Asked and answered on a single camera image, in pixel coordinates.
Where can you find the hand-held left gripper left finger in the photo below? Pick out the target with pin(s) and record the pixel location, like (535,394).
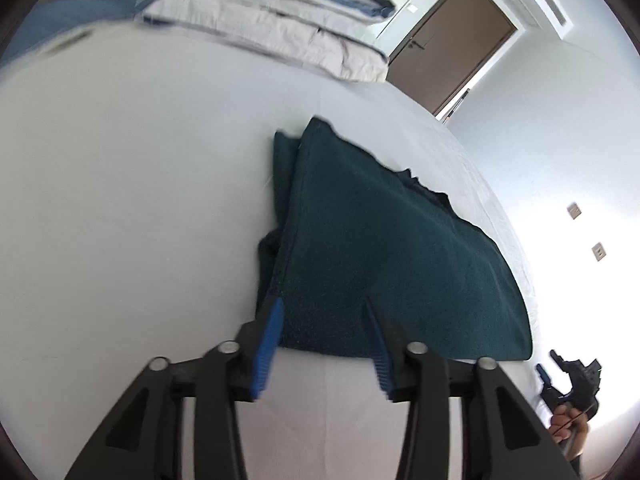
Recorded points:
(267,350)

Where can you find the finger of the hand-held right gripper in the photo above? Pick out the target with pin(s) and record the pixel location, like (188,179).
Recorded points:
(557,358)
(544,377)

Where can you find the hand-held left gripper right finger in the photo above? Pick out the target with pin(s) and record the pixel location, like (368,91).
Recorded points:
(377,355)

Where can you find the dark green sweater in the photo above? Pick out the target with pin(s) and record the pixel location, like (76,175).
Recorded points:
(390,260)

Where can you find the person's right hand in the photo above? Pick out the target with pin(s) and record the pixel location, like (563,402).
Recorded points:
(567,425)

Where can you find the dark narrow object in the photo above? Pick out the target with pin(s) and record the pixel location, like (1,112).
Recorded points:
(457,105)

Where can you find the brown room door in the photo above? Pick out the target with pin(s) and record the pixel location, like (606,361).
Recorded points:
(450,50)

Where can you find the folded light grey duvet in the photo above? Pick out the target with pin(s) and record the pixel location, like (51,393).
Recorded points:
(280,35)

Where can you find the large blue pillow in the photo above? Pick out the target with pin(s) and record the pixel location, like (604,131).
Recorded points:
(65,20)

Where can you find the beige wall socket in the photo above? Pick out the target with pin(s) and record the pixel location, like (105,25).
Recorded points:
(574,210)
(598,251)

